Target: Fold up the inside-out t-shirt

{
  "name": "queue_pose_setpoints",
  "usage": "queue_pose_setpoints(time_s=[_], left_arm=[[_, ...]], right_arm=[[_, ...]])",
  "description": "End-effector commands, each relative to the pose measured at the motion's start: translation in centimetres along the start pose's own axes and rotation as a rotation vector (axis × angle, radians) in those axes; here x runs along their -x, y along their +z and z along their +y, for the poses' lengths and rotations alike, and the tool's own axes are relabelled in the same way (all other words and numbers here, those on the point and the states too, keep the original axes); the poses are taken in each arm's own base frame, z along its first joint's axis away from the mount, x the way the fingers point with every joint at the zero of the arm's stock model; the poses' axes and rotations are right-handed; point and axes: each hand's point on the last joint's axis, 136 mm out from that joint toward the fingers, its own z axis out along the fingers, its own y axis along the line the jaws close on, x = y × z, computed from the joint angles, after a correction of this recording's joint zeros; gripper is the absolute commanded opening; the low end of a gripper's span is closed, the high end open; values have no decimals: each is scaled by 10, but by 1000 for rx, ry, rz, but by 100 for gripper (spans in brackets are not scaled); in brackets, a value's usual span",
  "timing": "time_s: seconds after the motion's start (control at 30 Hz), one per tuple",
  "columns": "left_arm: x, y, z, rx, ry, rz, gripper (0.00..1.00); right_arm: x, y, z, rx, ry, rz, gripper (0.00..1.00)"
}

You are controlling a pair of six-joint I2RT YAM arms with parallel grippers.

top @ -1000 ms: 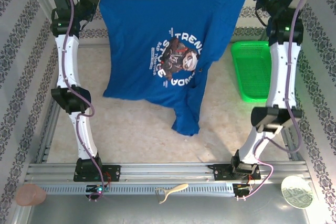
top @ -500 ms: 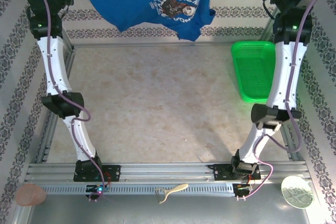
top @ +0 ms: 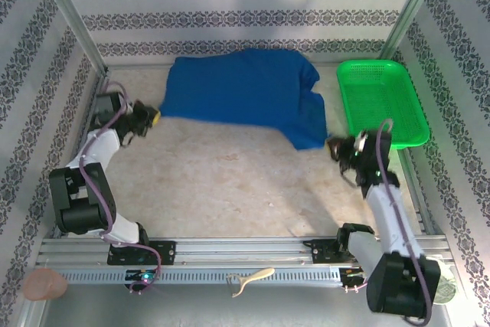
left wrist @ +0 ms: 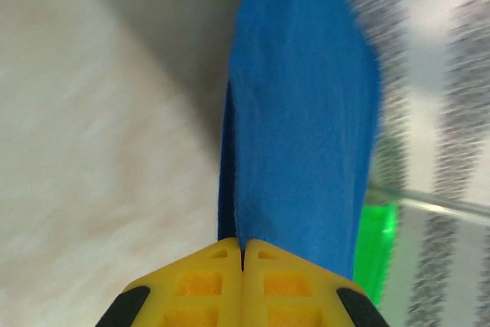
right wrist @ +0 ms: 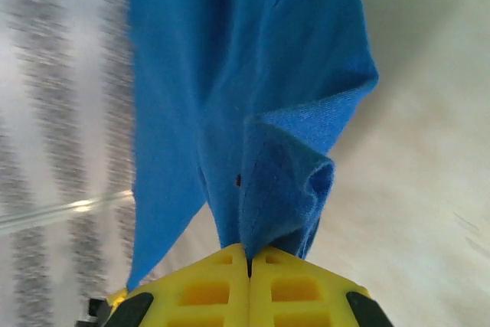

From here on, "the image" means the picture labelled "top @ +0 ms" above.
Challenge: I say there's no small circuit board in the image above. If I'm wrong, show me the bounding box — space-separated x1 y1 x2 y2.
125 270 158 286
339 268 368 286

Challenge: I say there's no round green patterned plate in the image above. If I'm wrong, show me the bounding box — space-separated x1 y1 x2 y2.
436 257 459 305

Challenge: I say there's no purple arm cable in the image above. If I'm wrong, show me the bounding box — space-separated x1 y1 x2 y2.
344 119 433 322
78 81 162 293

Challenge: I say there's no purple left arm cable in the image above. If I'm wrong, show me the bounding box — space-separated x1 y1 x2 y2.
78 81 162 293

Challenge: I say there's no green plastic mesh basket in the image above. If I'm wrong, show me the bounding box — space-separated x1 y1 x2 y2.
335 59 430 150

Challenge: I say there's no aluminium mounting rail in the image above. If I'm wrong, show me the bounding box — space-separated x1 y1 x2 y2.
36 237 449 267

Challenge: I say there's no cream plastic peeler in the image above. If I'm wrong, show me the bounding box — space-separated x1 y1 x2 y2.
226 267 276 298

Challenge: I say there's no pink translucent cup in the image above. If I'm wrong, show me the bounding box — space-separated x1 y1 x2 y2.
22 268 69 301

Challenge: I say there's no grey slotted cable duct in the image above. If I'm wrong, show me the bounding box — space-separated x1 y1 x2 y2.
60 267 341 286

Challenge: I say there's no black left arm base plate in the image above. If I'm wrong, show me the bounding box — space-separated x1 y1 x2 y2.
106 240 177 267

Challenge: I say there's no aluminium frame post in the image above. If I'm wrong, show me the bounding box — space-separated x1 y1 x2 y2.
374 0 448 74
32 0 110 75

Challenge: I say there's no blue t-shirt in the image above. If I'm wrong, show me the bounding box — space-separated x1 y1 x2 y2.
158 48 331 152

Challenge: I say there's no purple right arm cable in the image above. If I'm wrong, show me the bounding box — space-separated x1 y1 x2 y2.
344 119 433 322

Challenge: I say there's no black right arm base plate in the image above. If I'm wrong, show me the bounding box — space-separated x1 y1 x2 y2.
305 238 363 265

